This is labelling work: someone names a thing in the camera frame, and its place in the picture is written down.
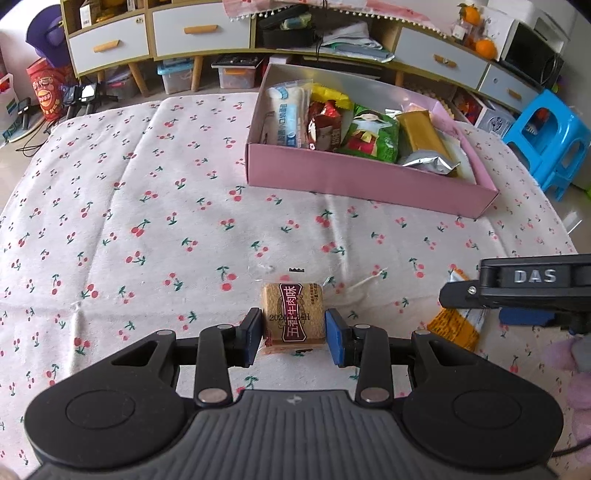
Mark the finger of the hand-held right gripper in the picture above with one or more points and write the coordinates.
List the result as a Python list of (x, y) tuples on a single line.
[(461, 294), (531, 317)]

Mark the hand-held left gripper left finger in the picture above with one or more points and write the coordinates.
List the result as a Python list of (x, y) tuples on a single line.
[(251, 334)]

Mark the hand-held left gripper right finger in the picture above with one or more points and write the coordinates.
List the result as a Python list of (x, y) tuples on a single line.
[(336, 337)]

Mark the orange snack packet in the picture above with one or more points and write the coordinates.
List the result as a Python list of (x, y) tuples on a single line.
[(455, 328)]

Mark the brown label cracker packet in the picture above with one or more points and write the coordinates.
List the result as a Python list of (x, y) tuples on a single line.
[(291, 314)]

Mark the pink cardboard box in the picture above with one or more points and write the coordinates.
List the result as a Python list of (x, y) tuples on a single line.
[(369, 182)]

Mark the gold foil packet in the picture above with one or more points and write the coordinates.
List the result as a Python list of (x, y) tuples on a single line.
[(420, 134)]

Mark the green snack packet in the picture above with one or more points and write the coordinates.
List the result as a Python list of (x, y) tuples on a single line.
[(369, 134)]

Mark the red snack packet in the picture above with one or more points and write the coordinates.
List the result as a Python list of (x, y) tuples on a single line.
[(325, 129)]

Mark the clear bread packet blue label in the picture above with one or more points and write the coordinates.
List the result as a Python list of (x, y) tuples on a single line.
[(286, 110)]

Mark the yellow snack packet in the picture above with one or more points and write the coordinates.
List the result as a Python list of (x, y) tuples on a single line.
[(330, 94)]

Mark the person's pink fuzzy clothing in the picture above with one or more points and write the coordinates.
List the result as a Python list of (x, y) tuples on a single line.
[(572, 369)]

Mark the blue plastic stool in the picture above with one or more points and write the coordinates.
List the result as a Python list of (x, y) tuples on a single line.
[(549, 138)]

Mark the white box blue print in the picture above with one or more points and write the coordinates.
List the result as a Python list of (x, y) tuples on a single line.
[(495, 121)]

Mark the cherry print tablecloth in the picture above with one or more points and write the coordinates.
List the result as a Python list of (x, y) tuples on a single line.
[(138, 207)]

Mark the white cabinet drawer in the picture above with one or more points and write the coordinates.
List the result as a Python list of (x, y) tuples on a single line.
[(508, 87), (441, 57), (201, 30), (108, 44)]

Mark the microwave oven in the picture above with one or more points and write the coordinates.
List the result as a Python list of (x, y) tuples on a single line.
[(531, 55)]

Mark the orange fruit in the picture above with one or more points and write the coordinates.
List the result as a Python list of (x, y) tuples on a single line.
[(485, 49), (469, 14)]

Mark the clear storage box orange latch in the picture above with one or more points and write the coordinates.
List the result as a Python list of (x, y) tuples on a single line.
[(236, 77)]

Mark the blue lid storage box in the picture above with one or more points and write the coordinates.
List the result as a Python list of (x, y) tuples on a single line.
[(175, 78)]

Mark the stack of folded papers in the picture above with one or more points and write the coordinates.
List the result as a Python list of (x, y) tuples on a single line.
[(358, 44)]

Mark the wooden cabinet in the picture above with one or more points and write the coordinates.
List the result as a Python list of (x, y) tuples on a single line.
[(138, 81)]

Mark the black tripod device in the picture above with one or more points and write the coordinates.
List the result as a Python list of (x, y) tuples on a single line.
[(85, 94)]

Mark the pink lace cloth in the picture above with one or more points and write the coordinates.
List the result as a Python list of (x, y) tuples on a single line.
[(369, 11)]

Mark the black case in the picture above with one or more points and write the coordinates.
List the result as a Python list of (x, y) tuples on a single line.
[(286, 30)]

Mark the red printed bag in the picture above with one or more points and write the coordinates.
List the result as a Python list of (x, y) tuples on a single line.
[(48, 92)]

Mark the black handheld device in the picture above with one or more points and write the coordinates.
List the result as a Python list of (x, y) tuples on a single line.
[(23, 113)]

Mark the white paper shopping bag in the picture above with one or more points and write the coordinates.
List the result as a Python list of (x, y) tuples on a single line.
[(7, 110)]

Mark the white carton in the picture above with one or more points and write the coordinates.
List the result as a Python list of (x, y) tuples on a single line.
[(86, 16)]

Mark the purple cloth bag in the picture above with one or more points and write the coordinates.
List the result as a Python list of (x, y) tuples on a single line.
[(46, 37)]

